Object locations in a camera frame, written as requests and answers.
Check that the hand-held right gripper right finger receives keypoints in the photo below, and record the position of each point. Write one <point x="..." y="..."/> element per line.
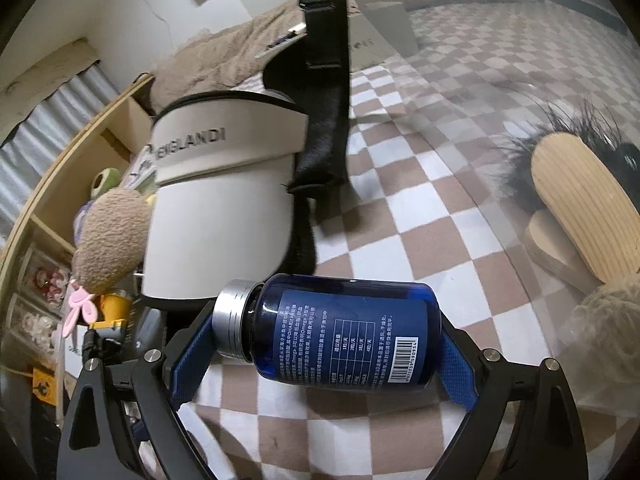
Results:
<point x="452" y="365"/>

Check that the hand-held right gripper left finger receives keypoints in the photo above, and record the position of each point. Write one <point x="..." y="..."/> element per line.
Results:
<point x="182" y="375"/>

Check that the blue supplement bottle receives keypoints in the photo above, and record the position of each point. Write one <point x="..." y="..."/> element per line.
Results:
<point x="340" y="330"/>

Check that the black feather wooden fan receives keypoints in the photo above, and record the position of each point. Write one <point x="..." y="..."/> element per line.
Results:
<point x="575" y="200"/>

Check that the clear plastic container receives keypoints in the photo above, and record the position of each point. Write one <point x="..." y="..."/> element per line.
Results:
<point x="550" y="60"/>

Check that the yellow plastic item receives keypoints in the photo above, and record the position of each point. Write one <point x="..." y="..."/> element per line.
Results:
<point x="114" y="307"/>

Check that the pink rabbit holder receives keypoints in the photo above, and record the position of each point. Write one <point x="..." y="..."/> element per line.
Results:
<point x="80" y="305"/>

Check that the white sun visor cap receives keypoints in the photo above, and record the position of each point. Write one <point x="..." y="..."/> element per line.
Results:
<point x="215" y="230"/>

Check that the white fluffy doll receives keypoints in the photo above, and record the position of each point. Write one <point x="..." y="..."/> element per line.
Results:
<point x="37" y="330"/>

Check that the brown fuzzy hat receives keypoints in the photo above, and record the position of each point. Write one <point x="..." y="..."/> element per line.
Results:
<point x="112" y="240"/>

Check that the red dressed bear doll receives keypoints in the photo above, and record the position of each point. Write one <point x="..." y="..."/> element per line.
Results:
<point x="50" y="282"/>

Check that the purple plush toy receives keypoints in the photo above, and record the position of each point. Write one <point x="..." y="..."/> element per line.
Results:
<point x="82" y="215"/>

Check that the green printed packet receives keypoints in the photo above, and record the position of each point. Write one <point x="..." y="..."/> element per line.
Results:
<point x="142" y="172"/>

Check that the green avocado plush toy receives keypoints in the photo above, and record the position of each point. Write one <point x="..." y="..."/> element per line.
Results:
<point x="105" y="182"/>

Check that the wooden bedside shelf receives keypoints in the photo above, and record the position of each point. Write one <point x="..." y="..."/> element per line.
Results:
<point x="50" y="200"/>

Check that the grey curtain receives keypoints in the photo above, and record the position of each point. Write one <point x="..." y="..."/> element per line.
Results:
<point x="50" y="125"/>

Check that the beige quilt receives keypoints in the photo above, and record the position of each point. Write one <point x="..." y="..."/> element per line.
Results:
<point x="225" y="60"/>

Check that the beige printed valance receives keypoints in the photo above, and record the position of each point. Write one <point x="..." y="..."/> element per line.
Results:
<point x="45" y="70"/>

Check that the white storage box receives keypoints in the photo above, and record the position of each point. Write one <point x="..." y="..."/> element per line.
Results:
<point x="380" y="35"/>

